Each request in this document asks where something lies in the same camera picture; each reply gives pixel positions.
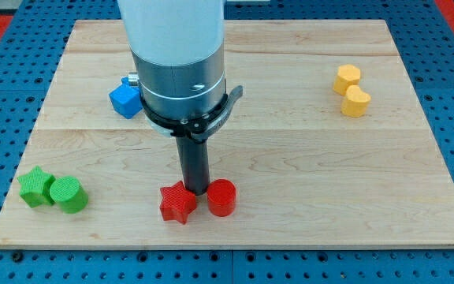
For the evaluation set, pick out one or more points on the red cylinder block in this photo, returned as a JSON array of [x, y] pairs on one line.
[[221, 197]]

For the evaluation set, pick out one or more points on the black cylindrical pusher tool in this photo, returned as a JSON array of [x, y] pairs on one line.
[[194, 164]]

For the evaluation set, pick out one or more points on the red star block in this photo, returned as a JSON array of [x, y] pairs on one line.
[[177, 203]]

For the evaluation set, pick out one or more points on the blue cube block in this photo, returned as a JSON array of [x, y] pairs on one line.
[[126, 101]]

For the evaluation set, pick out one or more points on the yellow heart block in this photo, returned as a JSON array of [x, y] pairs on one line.
[[355, 102]]

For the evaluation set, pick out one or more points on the green star block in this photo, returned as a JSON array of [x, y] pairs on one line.
[[35, 187]]

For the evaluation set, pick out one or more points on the wooden board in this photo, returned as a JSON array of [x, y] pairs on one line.
[[307, 176]]

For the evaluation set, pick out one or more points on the yellow hexagon block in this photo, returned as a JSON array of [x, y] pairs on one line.
[[346, 76]]

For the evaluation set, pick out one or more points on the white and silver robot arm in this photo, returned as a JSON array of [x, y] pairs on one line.
[[177, 47]]

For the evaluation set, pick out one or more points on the black clamp with lever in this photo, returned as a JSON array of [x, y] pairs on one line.
[[197, 129]]

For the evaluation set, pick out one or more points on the green cylinder block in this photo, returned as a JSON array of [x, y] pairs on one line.
[[69, 194]]

